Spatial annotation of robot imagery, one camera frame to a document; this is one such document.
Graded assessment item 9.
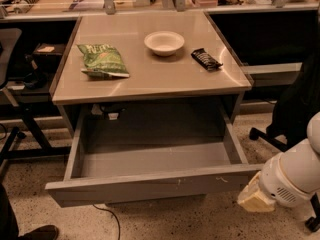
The white bowl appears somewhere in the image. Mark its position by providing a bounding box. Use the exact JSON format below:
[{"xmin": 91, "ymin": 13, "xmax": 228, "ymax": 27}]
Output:
[{"xmin": 144, "ymin": 31, "xmax": 185, "ymax": 57}]

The grey top drawer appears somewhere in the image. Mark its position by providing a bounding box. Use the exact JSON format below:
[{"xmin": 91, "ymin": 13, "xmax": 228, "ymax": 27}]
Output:
[{"xmin": 46, "ymin": 113, "xmax": 261, "ymax": 207}]

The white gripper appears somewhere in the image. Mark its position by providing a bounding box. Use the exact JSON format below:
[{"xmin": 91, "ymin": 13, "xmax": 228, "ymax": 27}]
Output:
[{"xmin": 237, "ymin": 152, "xmax": 312, "ymax": 212}]

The black snack bar wrapper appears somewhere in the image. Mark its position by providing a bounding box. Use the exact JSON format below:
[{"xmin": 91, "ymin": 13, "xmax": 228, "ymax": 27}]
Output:
[{"xmin": 191, "ymin": 48, "xmax": 222, "ymax": 72}]

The black box under desk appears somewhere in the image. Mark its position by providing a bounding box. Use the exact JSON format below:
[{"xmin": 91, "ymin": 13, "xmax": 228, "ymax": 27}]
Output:
[{"xmin": 32, "ymin": 43, "xmax": 65, "ymax": 73}]

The black coiled tool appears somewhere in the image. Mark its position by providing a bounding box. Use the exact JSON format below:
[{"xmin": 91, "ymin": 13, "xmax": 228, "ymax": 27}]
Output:
[{"xmin": 14, "ymin": 0, "xmax": 40, "ymax": 14}]

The black floor cable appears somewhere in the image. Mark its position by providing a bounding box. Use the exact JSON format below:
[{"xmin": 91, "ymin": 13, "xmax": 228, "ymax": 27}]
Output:
[{"xmin": 91, "ymin": 204, "xmax": 122, "ymax": 240}]

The black office chair right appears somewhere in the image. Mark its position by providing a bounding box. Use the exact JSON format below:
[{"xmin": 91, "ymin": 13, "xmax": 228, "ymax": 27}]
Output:
[{"xmin": 248, "ymin": 13, "xmax": 320, "ymax": 233}]

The grey office chair left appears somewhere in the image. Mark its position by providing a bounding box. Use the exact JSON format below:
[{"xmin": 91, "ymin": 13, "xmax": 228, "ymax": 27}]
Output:
[{"xmin": 0, "ymin": 28, "xmax": 22, "ymax": 169}]

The grey drawer cabinet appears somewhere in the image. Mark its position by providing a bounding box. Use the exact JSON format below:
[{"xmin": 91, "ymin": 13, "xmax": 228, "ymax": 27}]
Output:
[{"xmin": 50, "ymin": 11, "xmax": 251, "ymax": 131}]

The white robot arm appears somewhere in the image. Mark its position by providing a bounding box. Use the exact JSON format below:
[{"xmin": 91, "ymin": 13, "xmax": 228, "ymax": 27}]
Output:
[{"xmin": 237, "ymin": 112, "xmax": 320, "ymax": 212}]

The dark shoe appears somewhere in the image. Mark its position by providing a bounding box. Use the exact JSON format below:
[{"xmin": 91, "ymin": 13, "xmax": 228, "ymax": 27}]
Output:
[{"xmin": 21, "ymin": 225, "xmax": 59, "ymax": 240}]

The green chip bag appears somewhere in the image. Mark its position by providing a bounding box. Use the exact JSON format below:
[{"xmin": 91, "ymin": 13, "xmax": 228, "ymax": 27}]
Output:
[{"xmin": 77, "ymin": 44, "xmax": 130, "ymax": 78}]

